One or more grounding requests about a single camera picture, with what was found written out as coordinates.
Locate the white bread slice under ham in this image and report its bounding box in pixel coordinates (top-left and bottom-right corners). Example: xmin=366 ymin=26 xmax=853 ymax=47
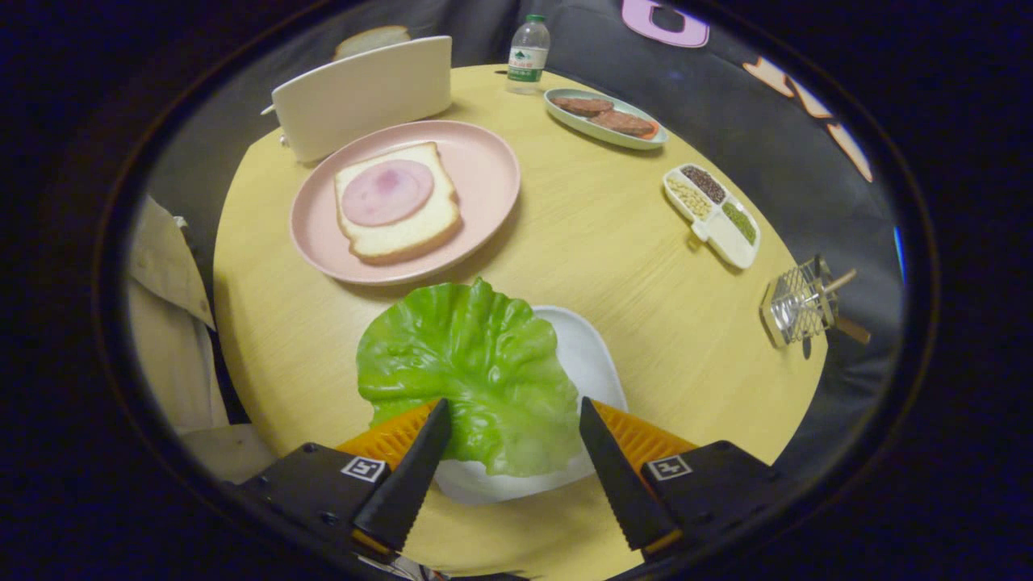
xmin=333 ymin=142 xmax=463 ymax=266

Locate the green lettuce leaf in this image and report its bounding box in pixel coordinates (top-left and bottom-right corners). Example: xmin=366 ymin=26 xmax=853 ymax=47
xmin=356 ymin=278 xmax=583 ymax=479

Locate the pink round plate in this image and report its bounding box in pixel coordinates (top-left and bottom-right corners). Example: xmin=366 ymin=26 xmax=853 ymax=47
xmin=289 ymin=119 xmax=523 ymax=287

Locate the white toaster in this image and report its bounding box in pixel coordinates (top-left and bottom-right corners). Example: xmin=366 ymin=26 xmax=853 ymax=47
xmin=260 ymin=35 xmax=454 ymax=165

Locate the person's beige shirt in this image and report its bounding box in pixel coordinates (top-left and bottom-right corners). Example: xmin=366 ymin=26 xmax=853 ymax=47
xmin=125 ymin=196 xmax=280 ymax=485

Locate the white plate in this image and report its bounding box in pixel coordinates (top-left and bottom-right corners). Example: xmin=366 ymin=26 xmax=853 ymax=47
xmin=432 ymin=305 xmax=629 ymax=508

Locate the brown meat piece orange tip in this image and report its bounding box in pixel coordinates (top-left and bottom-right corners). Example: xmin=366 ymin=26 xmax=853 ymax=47
xmin=589 ymin=110 xmax=661 ymax=140

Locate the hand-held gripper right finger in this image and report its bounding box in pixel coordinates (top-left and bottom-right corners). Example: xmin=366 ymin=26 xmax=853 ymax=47
xmin=579 ymin=396 xmax=798 ymax=567

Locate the black backdrop cloth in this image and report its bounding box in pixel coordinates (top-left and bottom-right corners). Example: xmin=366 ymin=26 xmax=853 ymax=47
xmin=149 ymin=0 xmax=909 ymax=485

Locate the clear water bottle green cap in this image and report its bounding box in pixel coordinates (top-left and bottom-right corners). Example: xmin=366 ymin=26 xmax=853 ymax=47
xmin=506 ymin=15 xmax=552 ymax=97

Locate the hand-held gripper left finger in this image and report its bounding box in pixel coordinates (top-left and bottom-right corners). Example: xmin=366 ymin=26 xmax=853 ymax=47
xmin=232 ymin=398 xmax=453 ymax=563

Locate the white divided grain dish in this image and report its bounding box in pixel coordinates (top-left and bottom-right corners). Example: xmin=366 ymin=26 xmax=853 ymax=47
xmin=663 ymin=164 xmax=762 ymax=271

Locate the pale blue oval plate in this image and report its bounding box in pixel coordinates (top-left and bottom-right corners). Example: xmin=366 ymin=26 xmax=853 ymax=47
xmin=543 ymin=87 xmax=670 ymax=152

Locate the pink ham slice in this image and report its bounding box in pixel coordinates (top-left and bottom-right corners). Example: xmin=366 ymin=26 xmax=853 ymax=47
xmin=341 ymin=159 xmax=437 ymax=228

